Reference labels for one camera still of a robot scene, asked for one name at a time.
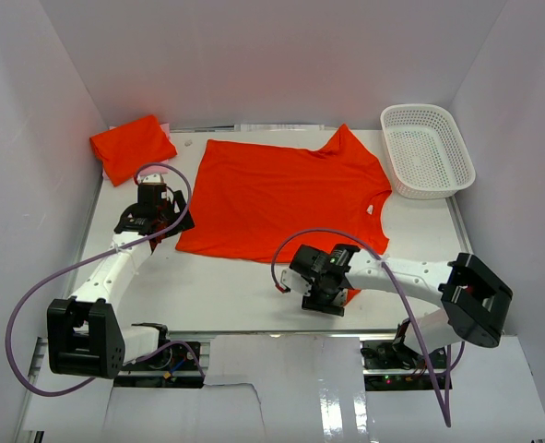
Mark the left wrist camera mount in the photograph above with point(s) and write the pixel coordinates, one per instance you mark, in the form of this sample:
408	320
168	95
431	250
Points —
151	179

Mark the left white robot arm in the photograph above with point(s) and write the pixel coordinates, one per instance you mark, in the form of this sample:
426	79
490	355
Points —
84	335

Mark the aluminium frame rail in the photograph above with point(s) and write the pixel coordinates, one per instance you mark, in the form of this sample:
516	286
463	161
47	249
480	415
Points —
23	434

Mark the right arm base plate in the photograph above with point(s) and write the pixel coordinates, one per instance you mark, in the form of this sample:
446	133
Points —
389	366

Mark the white perforated plastic basket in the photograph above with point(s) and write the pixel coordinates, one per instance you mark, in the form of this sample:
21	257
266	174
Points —
425	151

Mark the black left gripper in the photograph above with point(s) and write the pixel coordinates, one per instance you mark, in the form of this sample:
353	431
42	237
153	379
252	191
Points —
176	197

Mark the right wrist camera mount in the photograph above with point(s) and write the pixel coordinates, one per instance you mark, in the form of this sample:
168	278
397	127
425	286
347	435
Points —
292	281

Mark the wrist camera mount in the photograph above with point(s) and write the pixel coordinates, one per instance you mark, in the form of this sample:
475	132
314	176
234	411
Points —
151	179
292	281

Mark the orange t-shirt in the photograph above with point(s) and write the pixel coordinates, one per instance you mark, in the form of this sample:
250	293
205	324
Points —
124	149
249	198

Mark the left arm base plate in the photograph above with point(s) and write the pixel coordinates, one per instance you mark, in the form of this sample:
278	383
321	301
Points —
174	368

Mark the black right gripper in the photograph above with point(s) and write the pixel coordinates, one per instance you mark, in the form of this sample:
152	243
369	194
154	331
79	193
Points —
314	303

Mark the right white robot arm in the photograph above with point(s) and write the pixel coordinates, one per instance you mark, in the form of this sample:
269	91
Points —
471	301

